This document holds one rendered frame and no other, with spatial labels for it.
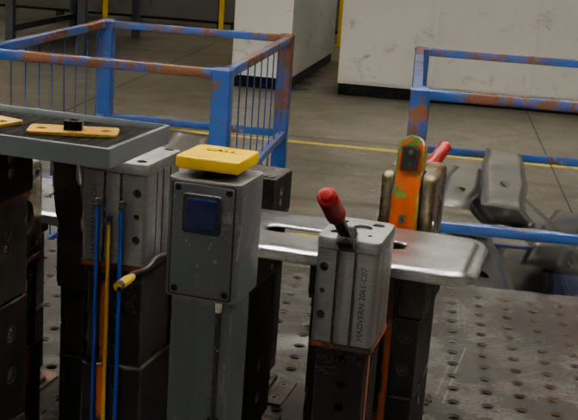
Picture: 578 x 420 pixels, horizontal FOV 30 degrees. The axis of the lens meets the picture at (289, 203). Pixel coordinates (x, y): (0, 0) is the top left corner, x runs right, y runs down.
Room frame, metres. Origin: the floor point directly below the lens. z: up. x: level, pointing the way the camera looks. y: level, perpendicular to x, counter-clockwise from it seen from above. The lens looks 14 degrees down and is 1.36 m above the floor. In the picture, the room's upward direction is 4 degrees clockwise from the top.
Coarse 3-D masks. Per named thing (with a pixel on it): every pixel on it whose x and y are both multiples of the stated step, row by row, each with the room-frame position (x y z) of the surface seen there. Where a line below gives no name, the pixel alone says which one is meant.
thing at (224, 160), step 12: (180, 156) 0.94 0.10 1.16; (192, 156) 0.94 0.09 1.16; (204, 156) 0.94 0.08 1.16; (216, 156) 0.95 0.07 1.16; (228, 156) 0.95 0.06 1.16; (240, 156) 0.95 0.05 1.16; (252, 156) 0.96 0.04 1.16; (192, 168) 0.94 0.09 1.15; (204, 168) 0.93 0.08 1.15; (216, 168) 0.93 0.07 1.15; (228, 168) 0.93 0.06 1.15; (240, 168) 0.93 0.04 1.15
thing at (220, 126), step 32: (64, 32) 3.92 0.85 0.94; (96, 32) 4.32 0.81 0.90; (192, 32) 4.35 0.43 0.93; (224, 32) 4.33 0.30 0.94; (256, 32) 4.34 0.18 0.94; (64, 64) 3.22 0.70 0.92; (96, 64) 3.20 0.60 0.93; (128, 64) 3.19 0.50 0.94; (160, 64) 3.18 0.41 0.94; (288, 64) 4.27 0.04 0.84; (64, 96) 3.96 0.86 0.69; (224, 96) 3.14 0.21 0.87; (288, 96) 4.27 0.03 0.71; (224, 128) 3.14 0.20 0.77; (256, 128) 4.31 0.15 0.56
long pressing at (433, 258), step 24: (48, 192) 1.39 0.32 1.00; (48, 216) 1.27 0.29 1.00; (264, 216) 1.34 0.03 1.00; (288, 216) 1.35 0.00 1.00; (312, 216) 1.36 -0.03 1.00; (264, 240) 1.23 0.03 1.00; (288, 240) 1.24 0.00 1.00; (312, 240) 1.25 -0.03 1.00; (408, 240) 1.28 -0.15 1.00; (432, 240) 1.28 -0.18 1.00; (456, 240) 1.29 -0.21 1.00; (312, 264) 1.18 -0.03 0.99; (408, 264) 1.16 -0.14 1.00; (432, 264) 1.18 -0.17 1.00; (456, 264) 1.19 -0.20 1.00; (480, 264) 1.21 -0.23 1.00
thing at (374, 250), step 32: (352, 224) 1.11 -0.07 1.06; (384, 224) 1.12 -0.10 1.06; (320, 256) 1.06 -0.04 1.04; (352, 256) 1.05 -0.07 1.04; (384, 256) 1.08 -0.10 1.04; (320, 288) 1.07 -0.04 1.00; (352, 288) 1.06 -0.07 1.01; (384, 288) 1.10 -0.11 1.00; (320, 320) 1.06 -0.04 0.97; (352, 320) 1.06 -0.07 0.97; (384, 320) 1.12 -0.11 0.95; (320, 352) 1.07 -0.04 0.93; (352, 352) 1.06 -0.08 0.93; (320, 384) 1.07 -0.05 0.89; (352, 384) 1.06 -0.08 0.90; (320, 416) 1.07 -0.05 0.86; (352, 416) 1.06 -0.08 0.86
